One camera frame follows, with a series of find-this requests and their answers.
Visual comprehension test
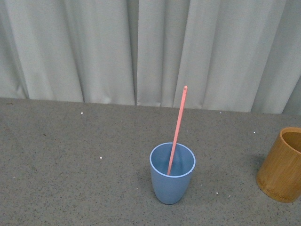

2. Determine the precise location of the pink chopstick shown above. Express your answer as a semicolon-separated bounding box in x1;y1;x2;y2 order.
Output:
167;86;188;176

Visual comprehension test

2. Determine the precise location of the blue plastic cup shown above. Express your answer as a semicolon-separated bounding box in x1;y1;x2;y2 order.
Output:
149;142;196;204

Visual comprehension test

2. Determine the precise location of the bamboo chopstick holder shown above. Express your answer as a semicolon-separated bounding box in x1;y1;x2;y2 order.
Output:
256;127;301;203

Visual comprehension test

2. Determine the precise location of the white curtain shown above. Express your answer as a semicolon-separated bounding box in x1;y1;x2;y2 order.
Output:
0;0;301;114

